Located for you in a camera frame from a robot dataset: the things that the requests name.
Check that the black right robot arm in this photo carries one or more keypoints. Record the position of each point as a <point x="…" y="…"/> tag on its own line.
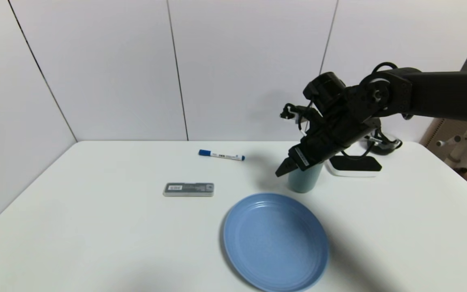
<point x="440" y="95"/>

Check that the blue plate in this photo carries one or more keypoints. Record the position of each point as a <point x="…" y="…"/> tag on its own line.
<point x="274" y="243"/>

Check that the beige pegboard shelf unit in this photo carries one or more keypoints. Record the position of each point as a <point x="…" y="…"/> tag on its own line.
<point x="434" y="134"/>

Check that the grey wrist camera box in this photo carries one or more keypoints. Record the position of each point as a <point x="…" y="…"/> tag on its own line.
<point x="292" y="109"/>

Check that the white peg hook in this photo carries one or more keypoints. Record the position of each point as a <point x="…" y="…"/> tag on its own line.
<point x="440" y="143"/>

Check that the mint green cup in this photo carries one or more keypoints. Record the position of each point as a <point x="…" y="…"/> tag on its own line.
<point x="304" y="182"/>

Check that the black glass bowl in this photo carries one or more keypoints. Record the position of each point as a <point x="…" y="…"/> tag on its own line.
<point x="385" y="147"/>

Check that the grey pencil lead case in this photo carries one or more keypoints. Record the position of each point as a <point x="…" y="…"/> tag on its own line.
<point x="189" y="189"/>

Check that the blue whiteboard marker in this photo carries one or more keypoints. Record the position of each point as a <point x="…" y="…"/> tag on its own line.
<point x="221" y="155"/>

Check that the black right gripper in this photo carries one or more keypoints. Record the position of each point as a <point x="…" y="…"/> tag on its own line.
<point x="300" y="157"/>

